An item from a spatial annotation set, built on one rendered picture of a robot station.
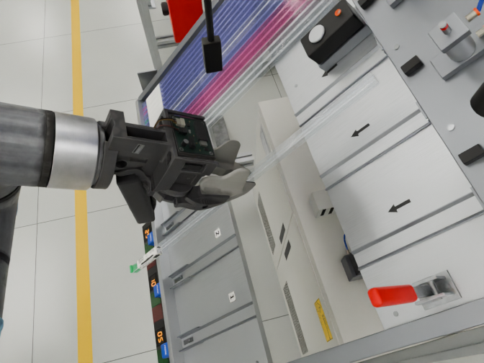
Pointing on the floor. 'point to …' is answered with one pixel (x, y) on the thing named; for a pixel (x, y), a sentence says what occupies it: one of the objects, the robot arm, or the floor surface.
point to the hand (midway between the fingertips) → (242, 181)
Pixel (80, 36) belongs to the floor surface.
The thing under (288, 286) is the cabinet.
